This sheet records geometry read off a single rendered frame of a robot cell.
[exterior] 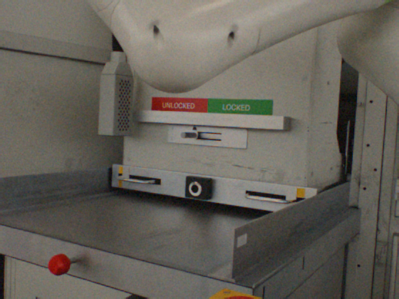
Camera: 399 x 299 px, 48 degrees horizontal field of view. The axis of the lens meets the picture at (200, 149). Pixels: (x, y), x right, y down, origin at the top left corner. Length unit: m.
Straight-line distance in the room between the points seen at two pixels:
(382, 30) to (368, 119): 0.44
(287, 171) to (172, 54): 0.55
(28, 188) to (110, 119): 0.24
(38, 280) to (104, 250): 1.22
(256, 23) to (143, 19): 0.13
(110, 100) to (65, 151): 0.28
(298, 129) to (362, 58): 0.21
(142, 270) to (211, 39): 0.35
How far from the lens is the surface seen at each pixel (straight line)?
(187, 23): 0.48
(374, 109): 1.21
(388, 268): 1.25
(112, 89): 1.07
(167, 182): 1.10
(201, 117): 1.01
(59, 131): 1.28
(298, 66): 0.97
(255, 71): 1.01
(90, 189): 1.17
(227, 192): 1.02
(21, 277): 2.00
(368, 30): 0.82
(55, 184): 1.08
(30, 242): 0.84
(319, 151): 1.03
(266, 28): 0.54
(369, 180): 1.22
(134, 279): 0.69
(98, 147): 1.36
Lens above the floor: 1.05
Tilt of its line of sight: 4 degrees down
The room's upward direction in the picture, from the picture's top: 3 degrees clockwise
